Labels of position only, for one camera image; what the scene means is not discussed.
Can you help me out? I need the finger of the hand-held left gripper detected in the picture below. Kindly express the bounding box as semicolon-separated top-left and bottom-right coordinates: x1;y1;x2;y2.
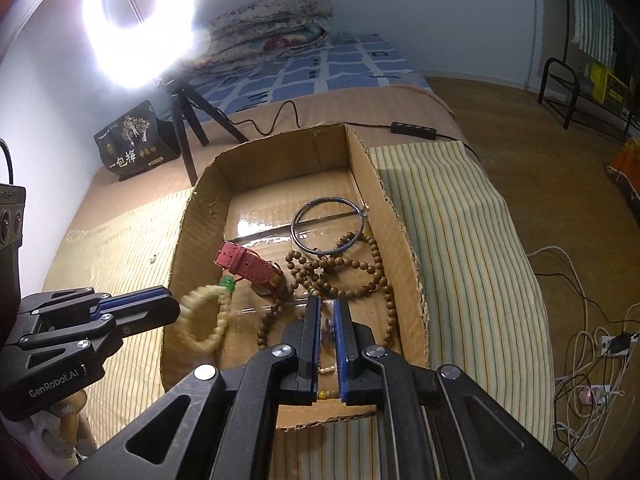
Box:
19;294;181;362
17;285;169;322

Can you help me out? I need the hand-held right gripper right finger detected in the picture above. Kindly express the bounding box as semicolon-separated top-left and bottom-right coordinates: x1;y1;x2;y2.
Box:
334;299;576;480

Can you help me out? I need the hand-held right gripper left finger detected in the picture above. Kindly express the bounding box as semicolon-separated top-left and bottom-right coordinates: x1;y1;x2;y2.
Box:
62;296;323;480

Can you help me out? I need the brown wooden bead necklace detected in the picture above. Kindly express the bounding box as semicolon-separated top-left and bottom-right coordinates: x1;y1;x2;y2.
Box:
256;230;398;348

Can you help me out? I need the white bead bracelet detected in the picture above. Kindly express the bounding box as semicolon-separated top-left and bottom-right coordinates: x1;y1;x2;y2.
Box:
175;282;233;356

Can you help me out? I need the red leather strap watch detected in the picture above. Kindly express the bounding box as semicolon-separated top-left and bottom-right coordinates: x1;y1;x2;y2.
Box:
214;241;286;296

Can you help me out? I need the brown cardboard box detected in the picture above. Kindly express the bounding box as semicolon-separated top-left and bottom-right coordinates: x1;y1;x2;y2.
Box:
159;122;431;431

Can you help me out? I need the thin black bangle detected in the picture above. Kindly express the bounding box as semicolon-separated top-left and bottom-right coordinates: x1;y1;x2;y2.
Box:
291;197;371;255

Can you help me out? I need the beige gourd ornament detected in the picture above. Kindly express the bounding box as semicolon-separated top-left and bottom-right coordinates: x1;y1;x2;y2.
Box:
30;390;98;461

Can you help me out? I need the black device box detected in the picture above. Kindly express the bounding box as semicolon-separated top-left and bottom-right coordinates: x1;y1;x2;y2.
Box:
0;185;27;261

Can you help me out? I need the yellow striped cloth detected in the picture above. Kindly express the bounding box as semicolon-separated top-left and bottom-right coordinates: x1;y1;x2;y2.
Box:
42;140;556;480

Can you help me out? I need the black printed snack bag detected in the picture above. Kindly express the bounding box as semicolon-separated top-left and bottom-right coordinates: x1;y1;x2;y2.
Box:
94;100;181;182

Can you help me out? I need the black mini tripod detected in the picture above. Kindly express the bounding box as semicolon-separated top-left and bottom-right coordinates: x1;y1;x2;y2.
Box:
157;77;249;186

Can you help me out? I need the white power strip red light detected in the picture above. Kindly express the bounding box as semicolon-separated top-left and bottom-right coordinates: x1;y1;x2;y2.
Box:
570;384;618;406

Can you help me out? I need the blue checked bed sheet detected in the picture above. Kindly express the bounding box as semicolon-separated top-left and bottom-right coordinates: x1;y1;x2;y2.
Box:
192;32;433;113

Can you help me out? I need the folded floral quilt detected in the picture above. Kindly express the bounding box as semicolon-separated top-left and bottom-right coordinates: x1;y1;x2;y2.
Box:
192;0;335;78

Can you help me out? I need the orange cloth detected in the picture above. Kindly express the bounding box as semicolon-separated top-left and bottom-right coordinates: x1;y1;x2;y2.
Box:
606;136;640;201

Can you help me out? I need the black metal clothes rack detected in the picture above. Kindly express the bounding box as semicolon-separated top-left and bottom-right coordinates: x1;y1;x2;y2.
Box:
537;0;640;141

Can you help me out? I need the yellow box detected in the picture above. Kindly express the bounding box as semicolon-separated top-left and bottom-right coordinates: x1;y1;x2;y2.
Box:
590;62;630;108

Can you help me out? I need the striped hanging towel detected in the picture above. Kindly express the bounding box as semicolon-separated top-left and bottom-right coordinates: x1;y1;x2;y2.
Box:
570;0;617;63

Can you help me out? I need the black ring light cable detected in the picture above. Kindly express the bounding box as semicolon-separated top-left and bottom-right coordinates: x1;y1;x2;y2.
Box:
197;100;481;161

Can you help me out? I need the tangle of floor cables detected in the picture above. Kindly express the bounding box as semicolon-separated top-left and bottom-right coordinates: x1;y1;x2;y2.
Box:
527;245;640;463

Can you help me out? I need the round white ring light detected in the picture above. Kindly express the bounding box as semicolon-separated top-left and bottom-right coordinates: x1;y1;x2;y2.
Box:
82;0;198;92

